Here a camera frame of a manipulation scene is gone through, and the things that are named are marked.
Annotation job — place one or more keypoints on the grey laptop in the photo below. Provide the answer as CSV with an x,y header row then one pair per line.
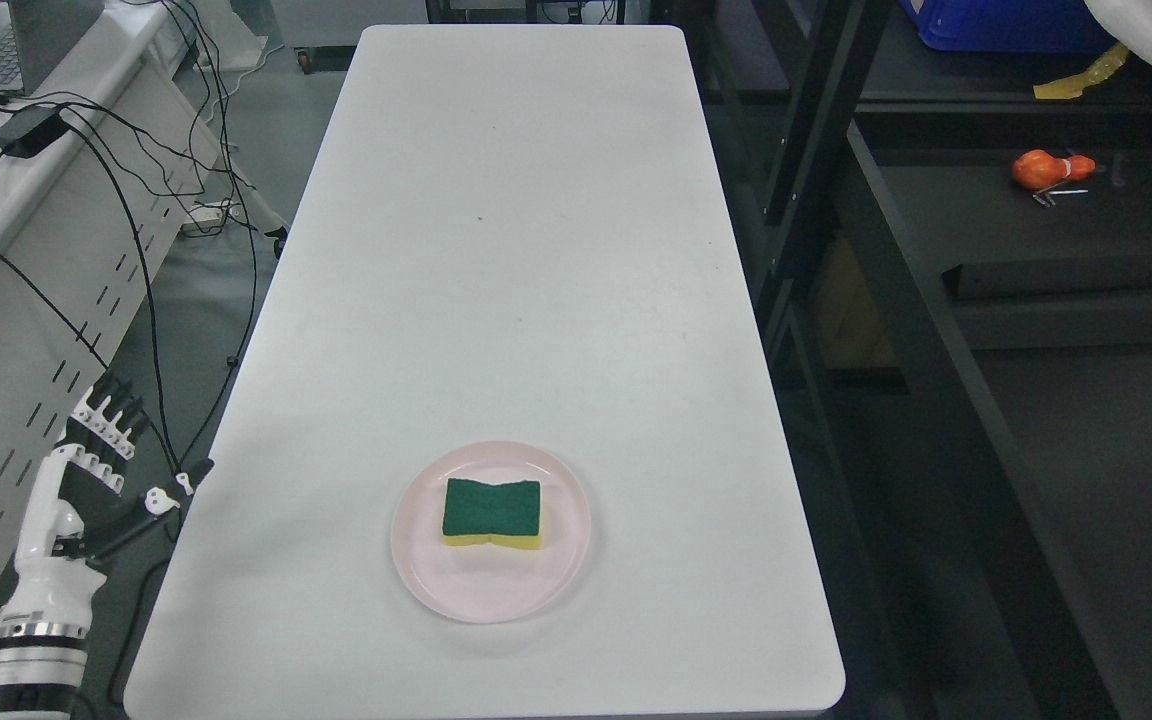
x,y
35,36

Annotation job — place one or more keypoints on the pink round plate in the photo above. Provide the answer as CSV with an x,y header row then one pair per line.
x,y
486,583

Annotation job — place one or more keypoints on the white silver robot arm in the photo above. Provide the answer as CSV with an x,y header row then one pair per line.
x,y
40,676

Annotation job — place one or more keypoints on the orange toy object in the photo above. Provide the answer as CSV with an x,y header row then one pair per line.
x,y
1037,169

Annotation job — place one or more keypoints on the white table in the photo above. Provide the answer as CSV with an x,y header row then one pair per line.
x,y
510,232

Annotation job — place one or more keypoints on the green yellow sponge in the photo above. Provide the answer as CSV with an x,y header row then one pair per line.
x,y
508,514

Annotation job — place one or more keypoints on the blue plastic bin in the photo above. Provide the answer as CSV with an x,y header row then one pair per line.
x,y
1042,27

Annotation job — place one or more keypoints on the white floor power strip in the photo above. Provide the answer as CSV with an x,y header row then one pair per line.
x,y
204,219

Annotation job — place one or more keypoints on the black power adapter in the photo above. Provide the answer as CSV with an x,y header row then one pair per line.
x,y
31,130

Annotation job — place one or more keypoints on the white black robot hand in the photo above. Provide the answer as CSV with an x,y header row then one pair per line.
x,y
76,517

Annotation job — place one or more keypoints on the black metal shelf rack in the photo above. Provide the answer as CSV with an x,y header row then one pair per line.
x,y
964,367

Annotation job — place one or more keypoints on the white perforated side desk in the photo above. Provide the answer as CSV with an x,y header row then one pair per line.
x,y
82,226

